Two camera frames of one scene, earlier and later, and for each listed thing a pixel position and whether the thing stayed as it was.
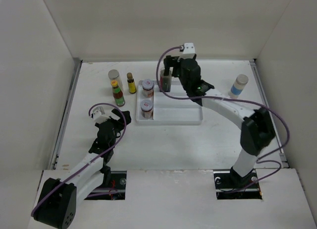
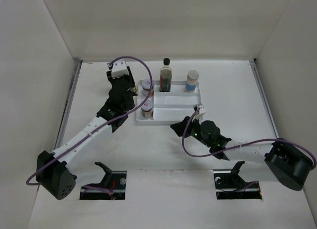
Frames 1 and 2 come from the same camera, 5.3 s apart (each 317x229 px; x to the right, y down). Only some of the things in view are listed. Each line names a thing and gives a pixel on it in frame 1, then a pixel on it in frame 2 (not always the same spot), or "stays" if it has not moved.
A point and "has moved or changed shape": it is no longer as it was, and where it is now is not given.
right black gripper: x=171 y=61 to x=180 y=127
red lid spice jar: x=146 y=106 stays
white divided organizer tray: x=167 y=111 stays
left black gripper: x=120 y=124 to x=128 y=77
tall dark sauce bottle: x=165 y=83 stays
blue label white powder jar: x=238 y=85 has moved or changed shape
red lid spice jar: x=148 y=85 stays
